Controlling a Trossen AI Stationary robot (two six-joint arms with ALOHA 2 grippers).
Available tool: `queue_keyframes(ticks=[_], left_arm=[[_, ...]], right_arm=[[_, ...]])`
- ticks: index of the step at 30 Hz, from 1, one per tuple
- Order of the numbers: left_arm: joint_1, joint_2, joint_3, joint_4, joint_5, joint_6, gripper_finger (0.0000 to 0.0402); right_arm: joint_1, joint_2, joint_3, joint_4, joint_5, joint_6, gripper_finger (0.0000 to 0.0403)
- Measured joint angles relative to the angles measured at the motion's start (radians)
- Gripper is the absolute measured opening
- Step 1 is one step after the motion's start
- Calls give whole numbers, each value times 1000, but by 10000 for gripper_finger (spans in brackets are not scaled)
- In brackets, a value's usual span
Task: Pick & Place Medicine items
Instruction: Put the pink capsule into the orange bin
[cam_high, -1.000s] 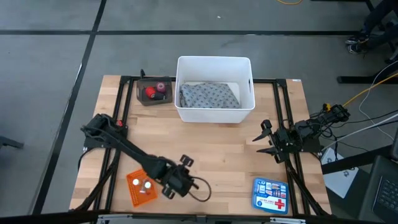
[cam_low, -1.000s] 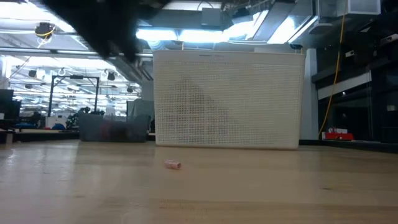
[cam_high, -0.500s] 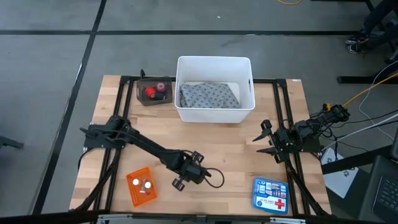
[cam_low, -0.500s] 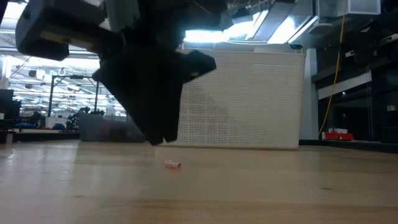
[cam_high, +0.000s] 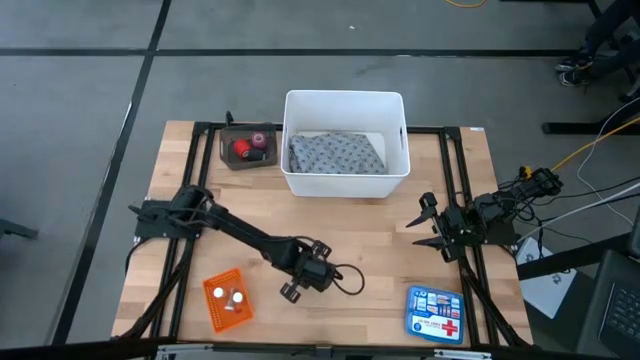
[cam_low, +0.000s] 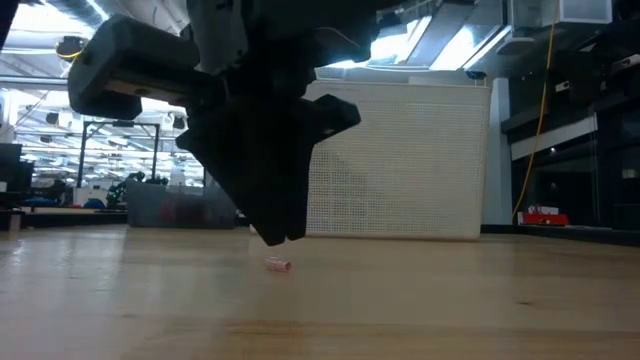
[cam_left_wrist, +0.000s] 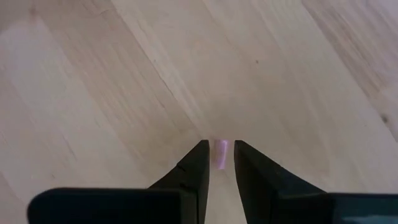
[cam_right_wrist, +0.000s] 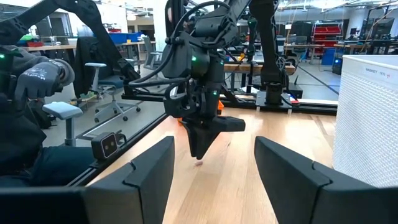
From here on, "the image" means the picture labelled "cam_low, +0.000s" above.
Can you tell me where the small pale pink capsule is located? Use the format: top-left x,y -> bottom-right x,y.
264,256 -> 293,274

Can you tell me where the grey storage bin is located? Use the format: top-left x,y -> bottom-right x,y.
125,178 -> 238,230

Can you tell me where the white perforated bin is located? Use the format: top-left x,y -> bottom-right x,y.
299,80 -> 492,242

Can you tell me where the dark background bench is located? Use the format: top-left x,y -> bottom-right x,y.
0,205 -> 128,232

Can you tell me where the black shelf unit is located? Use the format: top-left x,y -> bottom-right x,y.
501,29 -> 640,232

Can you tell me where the black monitor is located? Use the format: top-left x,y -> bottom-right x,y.
0,143 -> 35,194

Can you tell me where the red and white box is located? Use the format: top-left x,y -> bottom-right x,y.
517,204 -> 571,227

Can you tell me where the yellow hanging cable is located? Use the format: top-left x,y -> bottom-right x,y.
511,0 -> 559,222

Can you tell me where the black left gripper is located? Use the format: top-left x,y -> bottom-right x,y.
174,27 -> 362,247

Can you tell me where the black yellow ceiling cord reel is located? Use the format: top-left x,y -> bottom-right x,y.
54,35 -> 87,63

